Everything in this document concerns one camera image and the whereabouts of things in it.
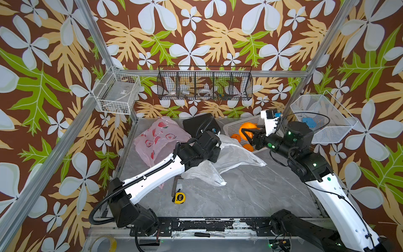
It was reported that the yellow tape measure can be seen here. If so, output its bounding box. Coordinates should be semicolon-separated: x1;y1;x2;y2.
172;191;186;204

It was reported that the white wire basket left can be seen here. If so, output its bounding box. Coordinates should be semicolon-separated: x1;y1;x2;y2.
93;67;141;115

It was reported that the black screwdriver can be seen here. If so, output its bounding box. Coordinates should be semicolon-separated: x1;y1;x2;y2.
194;232;225;238

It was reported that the black plastic tool case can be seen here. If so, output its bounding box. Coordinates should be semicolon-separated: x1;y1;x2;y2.
183;113;221;138

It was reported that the pink printed plastic bag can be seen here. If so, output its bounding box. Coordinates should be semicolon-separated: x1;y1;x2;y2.
132;117;191;193

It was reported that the white mesh basket right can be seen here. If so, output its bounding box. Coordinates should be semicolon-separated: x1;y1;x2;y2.
291;91;358;145

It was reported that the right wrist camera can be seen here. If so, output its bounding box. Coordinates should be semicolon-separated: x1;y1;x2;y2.
261;109;281;137

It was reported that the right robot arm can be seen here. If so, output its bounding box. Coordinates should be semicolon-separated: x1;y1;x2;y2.
239;121;388;252

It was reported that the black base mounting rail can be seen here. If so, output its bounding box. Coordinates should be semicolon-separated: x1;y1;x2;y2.
137;217;292;239

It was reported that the yellow tape roll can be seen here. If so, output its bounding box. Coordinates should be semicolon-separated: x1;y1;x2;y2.
89;235;117;252

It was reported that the orange fruit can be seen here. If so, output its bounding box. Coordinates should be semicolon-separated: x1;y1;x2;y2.
231;134;241;143
239;122;258;141
242;144;254;152

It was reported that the white plastic bag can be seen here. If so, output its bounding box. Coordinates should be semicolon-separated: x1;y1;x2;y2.
181;134;267;187

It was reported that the black wire basket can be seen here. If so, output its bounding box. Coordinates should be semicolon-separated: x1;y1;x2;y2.
156;65;254;101

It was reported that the white plastic perforated basket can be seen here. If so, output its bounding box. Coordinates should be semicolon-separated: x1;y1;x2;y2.
222;114;268;154

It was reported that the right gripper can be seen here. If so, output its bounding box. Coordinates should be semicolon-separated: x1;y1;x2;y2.
241;126;298;164

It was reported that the large metal hex key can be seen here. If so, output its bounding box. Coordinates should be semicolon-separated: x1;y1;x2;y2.
171;175;182;197

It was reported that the blue object in basket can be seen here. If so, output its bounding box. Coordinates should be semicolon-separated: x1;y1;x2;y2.
302;117;317;129

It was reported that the white tape roll in basket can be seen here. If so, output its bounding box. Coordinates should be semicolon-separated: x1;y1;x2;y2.
197;89;213;97

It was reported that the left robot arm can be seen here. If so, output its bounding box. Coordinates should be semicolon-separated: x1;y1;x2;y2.
89;131;221;233

